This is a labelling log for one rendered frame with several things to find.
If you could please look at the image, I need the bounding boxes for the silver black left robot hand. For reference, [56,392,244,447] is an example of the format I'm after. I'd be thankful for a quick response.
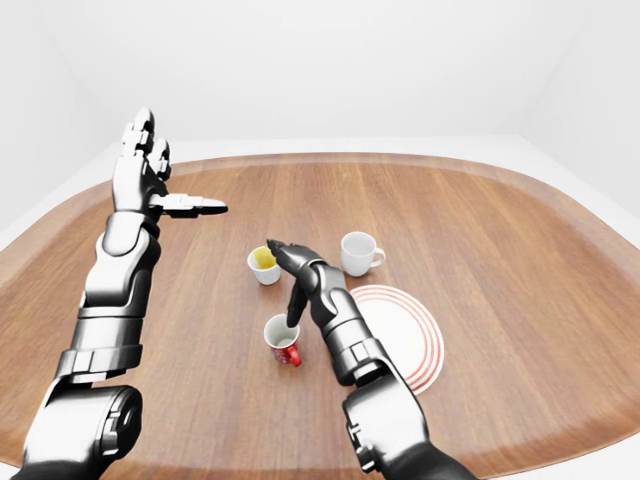
[110,107,230,220]

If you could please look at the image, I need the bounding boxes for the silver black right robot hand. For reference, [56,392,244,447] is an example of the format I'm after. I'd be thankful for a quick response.
[265,238,362,332]

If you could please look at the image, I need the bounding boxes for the red mug white inside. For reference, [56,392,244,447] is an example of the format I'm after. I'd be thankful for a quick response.
[263,314,304,369]

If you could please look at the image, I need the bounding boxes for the white plate with red rings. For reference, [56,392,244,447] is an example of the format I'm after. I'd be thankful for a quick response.
[348,285,446,396]

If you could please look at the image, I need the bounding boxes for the white cup yellow inside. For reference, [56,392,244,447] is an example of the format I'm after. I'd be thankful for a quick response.
[246,245,283,287]

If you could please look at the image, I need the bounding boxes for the white mug with handle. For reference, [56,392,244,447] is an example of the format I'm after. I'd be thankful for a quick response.
[340,231,387,278]

